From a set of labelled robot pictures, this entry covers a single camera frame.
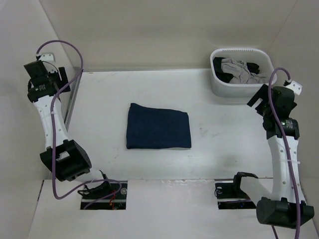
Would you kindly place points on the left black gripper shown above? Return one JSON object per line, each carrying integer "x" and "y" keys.
{"x": 64, "y": 81}

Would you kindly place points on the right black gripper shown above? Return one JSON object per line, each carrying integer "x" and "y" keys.
{"x": 262, "y": 93}

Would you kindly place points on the dark blue denim trousers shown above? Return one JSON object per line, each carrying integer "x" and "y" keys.
{"x": 151, "y": 128}

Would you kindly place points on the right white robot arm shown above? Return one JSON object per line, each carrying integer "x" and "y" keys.
{"x": 285, "y": 205}

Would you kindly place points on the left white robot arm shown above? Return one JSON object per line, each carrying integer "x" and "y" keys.
{"x": 63, "y": 156}

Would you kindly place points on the grey garment in basket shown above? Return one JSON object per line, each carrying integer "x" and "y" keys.
{"x": 243, "y": 72}

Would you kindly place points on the white plastic laundry basket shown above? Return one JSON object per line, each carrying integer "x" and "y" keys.
{"x": 251, "y": 55}

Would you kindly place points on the black garment in basket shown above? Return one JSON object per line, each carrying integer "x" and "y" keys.
{"x": 224, "y": 77}

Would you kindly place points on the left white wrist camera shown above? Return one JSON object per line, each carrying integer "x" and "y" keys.
{"x": 48, "y": 57}

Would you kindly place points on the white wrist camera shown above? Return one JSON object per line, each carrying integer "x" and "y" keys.
{"x": 48, "y": 57}
{"x": 295, "y": 87}

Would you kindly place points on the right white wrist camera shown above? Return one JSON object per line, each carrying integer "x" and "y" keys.
{"x": 295, "y": 87}

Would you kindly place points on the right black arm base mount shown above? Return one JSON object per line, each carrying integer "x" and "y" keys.
{"x": 229, "y": 195}

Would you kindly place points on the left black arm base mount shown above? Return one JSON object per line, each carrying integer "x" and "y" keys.
{"x": 107, "y": 196}

